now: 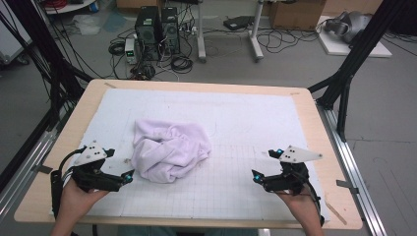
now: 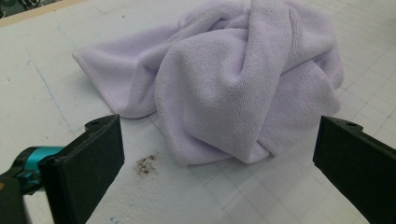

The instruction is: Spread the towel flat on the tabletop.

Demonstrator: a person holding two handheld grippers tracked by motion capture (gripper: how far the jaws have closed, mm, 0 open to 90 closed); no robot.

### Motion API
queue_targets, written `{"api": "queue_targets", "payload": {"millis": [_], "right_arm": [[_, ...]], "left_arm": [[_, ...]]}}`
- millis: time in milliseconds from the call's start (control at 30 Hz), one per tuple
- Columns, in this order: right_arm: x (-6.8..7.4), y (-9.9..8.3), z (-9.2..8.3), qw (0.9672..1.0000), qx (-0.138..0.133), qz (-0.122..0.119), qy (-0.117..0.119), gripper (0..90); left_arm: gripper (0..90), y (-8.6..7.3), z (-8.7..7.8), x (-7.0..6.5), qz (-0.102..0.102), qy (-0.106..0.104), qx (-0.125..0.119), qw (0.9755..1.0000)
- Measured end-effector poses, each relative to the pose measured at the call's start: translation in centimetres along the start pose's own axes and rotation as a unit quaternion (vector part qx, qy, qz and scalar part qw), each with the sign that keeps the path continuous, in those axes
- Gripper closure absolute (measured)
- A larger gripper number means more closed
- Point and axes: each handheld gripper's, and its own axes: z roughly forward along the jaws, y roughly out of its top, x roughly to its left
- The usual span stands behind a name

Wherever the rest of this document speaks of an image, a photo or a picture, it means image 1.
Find round white table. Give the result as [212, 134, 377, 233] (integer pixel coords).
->
[42, 0, 97, 16]

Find large black computer tower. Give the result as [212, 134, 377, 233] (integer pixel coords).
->
[134, 5, 164, 62]

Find grey tape piece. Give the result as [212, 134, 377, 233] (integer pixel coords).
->
[33, 164, 53, 175]
[336, 179, 360, 195]

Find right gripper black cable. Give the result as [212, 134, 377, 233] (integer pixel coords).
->
[304, 178, 327, 228]

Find white power supply unit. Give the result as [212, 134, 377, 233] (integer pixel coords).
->
[124, 37, 141, 65]

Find large cardboard box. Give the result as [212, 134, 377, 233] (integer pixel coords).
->
[268, 0, 328, 32]

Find aluminium side rail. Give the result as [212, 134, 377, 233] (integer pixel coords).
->
[0, 107, 77, 224]
[316, 101, 389, 236]

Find white foam mat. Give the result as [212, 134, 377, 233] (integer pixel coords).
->
[48, 88, 331, 222]

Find beige tape strip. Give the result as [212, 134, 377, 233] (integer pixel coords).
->
[324, 201, 348, 226]

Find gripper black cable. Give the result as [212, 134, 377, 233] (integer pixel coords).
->
[304, 178, 327, 228]
[49, 147, 87, 220]

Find black metal frame strut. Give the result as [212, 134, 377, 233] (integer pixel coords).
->
[307, 0, 415, 143]
[0, 0, 94, 132]

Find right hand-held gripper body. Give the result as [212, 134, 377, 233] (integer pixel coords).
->
[262, 146, 324, 196]

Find white floor board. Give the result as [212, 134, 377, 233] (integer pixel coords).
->
[317, 15, 393, 59]

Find person's left hand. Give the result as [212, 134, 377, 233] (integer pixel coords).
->
[60, 179, 108, 217]

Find light purple printed towel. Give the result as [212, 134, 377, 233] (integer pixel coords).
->
[131, 118, 213, 184]

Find loose black floor cables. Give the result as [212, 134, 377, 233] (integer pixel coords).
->
[257, 28, 319, 55]

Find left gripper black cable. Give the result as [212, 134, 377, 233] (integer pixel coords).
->
[49, 147, 87, 220]

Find clear plastic bag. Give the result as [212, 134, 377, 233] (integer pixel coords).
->
[70, 14, 102, 36]

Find small black cable coil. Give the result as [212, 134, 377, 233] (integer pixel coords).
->
[107, 40, 126, 56]

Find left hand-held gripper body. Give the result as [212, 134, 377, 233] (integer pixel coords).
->
[69, 140, 124, 194]

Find grey headset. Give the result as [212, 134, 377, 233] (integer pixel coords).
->
[324, 11, 373, 43]

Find white metal stand leg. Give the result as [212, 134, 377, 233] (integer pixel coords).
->
[249, 0, 265, 63]
[196, 0, 208, 64]

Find person's blue jeans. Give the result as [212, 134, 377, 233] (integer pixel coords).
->
[116, 225, 260, 236]

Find flat black device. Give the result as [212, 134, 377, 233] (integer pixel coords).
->
[223, 15, 255, 31]

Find large black cable coil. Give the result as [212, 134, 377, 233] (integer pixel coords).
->
[170, 55, 195, 75]

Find slim black computer tower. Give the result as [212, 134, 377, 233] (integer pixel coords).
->
[160, 6, 181, 55]

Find person's right hand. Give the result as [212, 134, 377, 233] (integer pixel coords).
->
[277, 188, 321, 219]

